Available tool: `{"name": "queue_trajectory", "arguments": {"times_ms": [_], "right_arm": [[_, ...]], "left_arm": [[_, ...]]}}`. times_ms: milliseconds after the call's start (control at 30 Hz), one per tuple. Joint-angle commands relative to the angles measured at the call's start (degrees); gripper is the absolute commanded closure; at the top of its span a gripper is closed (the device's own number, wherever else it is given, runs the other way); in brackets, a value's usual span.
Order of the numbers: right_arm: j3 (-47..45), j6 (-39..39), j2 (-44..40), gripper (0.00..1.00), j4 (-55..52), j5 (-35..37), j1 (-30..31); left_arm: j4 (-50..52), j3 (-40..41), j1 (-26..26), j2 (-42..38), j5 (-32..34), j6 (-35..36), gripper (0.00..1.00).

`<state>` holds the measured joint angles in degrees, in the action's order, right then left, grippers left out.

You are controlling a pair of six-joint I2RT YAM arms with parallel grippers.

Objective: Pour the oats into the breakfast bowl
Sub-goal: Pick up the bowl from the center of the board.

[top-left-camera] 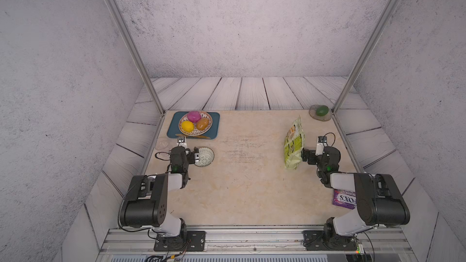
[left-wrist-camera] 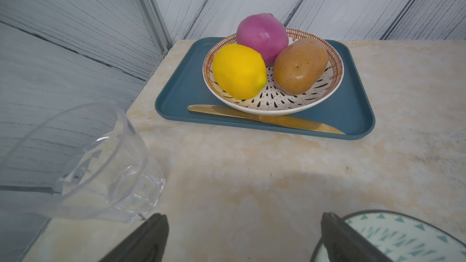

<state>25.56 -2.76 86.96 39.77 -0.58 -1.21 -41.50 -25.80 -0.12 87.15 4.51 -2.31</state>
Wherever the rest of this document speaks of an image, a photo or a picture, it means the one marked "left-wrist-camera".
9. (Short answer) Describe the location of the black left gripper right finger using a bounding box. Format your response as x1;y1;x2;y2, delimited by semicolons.
320;212;392;262

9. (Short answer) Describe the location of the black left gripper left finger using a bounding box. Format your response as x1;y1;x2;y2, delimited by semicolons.
100;213;169;262

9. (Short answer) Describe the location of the clear plastic cup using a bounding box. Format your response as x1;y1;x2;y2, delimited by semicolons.
1;103;166;223

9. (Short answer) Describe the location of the gold butter knife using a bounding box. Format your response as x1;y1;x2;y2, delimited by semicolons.
188;104;345;135

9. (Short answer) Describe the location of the patterned fruit plate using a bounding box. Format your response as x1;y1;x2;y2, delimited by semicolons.
202;28;345;116

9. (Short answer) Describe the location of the teal serving tray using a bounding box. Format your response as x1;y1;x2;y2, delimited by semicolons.
155;37;376;140

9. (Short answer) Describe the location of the brown potato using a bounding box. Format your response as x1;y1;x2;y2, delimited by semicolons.
273;38;328;95

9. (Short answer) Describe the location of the yellow lemon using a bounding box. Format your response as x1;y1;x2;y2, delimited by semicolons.
212;44;268;99

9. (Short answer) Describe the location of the purple onion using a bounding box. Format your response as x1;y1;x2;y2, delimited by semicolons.
236;13;289;67

